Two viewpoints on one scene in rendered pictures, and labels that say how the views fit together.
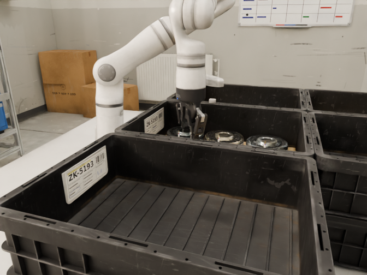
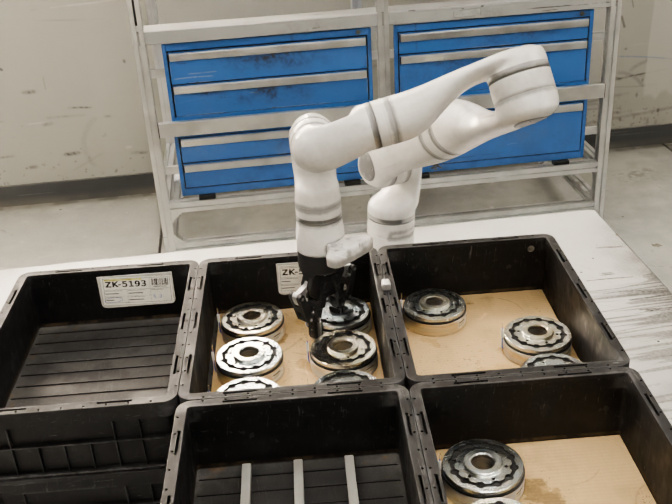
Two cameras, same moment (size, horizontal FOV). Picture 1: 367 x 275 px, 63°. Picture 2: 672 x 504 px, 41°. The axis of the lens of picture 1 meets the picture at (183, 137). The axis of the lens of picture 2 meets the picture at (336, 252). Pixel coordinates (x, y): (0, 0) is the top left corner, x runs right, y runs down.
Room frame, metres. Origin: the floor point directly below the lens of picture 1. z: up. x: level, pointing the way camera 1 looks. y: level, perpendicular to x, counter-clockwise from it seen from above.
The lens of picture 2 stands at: (0.33, -1.20, 1.62)
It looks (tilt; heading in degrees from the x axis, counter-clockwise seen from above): 27 degrees down; 69
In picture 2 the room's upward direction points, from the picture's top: 3 degrees counter-clockwise
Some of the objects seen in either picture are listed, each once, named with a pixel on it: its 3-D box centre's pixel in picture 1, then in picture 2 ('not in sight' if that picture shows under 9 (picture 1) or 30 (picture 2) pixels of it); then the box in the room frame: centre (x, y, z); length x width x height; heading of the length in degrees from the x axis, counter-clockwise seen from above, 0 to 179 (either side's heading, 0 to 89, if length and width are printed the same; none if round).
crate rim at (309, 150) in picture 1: (219, 124); (290, 319); (0.67, -0.08, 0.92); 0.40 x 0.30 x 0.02; 71
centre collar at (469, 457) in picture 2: not in sight; (482, 462); (0.80, -0.43, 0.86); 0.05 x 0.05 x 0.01
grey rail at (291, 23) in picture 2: not in sight; (380, 16); (1.63, 1.69, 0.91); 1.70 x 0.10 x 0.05; 165
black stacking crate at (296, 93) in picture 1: (237, 112); (488, 333); (0.95, -0.18, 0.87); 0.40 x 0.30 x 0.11; 71
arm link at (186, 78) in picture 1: (197, 73); (328, 231); (0.76, -0.04, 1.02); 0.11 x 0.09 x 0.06; 116
